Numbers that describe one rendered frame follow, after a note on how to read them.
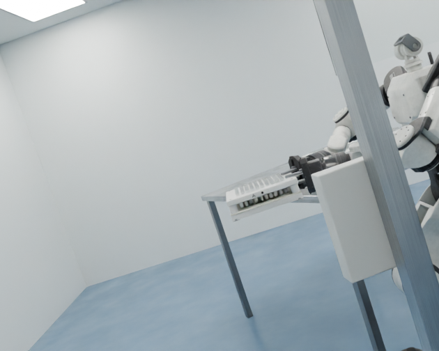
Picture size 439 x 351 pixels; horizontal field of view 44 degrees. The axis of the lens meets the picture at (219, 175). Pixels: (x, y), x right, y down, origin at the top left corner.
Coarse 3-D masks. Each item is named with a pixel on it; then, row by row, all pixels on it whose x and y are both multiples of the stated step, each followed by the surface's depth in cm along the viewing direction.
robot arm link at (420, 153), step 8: (424, 136) 154; (416, 144) 152; (424, 144) 152; (432, 144) 154; (400, 152) 155; (408, 152) 153; (416, 152) 152; (424, 152) 152; (432, 152) 153; (408, 160) 154; (416, 160) 154; (424, 160) 154; (432, 160) 153; (408, 168) 157; (416, 168) 156; (424, 168) 155
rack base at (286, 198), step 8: (288, 192) 183; (296, 192) 178; (264, 200) 185; (272, 200) 179; (280, 200) 178; (288, 200) 178; (248, 208) 179; (256, 208) 179; (264, 208) 179; (232, 216) 179; (240, 216) 179; (248, 216) 179
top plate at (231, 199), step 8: (264, 184) 188; (280, 184) 178; (288, 184) 178; (232, 192) 195; (248, 192) 182; (256, 192) 178; (264, 192) 178; (232, 200) 178; (240, 200) 178; (248, 200) 178
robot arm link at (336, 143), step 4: (332, 136) 209; (336, 136) 209; (340, 136) 209; (332, 140) 207; (336, 140) 207; (340, 140) 207; (344, 140) 207; (328, 144) 205; (332, 144) 204; (336, 144) 204; (340, 144) 204; (344, 144) 204; (328, 148) 204; (332, 148) 203; (336, 148) 202; (340, 148) 202; (344, 148) 204; (332, 152) 203; (336, 152) 203; (344, 152) 214
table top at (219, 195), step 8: (272, 168) 388; (280, 168) 374; (288, 168) 359; (256, 176) 372; (264, 176) 358; (232, 184) 375; (240, 184) 360; (216, 192) 359; (224, 192) 346; (304, 192) 254; (208, 200) 356; (216, 200) 344; (224, 200) 332; (304, 200) 248; (312, 200) 241
